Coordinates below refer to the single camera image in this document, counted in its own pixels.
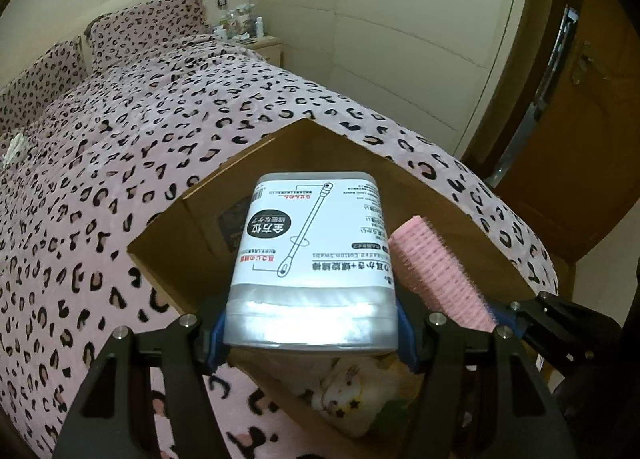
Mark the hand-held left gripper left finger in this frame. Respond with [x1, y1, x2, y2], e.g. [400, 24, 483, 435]
[52, 289, 233, 459]

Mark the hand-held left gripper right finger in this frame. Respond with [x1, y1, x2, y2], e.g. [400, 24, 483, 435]
[395, 284, 591, 459]

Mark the small white cloth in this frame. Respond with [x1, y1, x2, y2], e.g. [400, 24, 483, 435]
[4, 134, 28, 163]

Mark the cream built-in wardrobe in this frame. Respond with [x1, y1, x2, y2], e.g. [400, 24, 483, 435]
[257, 0, 531, 170]

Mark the group of toiletry bottles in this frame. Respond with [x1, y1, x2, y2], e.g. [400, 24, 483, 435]
[212, 6, 266, 42]

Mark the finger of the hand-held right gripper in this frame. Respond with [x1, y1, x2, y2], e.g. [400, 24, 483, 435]
[492, 291, 623, 342]

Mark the pink leopard print pillow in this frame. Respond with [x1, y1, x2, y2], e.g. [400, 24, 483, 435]
[0, 36, 88, 120]
[87, 0, 211, 72]

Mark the pink hair roller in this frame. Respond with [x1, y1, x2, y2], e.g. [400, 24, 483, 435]
[389, 215, 498, 332]

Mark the pink leopard print blanket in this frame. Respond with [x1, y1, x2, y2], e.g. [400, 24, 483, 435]
[0, 36, 558, 459]

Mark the cream nightstand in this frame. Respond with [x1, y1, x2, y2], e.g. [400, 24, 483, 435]
[245, 36, 283, 64]

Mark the brown cardboard box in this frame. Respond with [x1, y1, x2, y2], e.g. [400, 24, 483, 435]
[126, 118, 541, 459]

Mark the white printed plush toy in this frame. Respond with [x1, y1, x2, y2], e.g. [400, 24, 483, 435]
[292, 356, 396, 440]

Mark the clear cotton swab box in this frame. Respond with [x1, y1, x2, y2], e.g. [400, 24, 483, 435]
[222, 171, 401, 354]

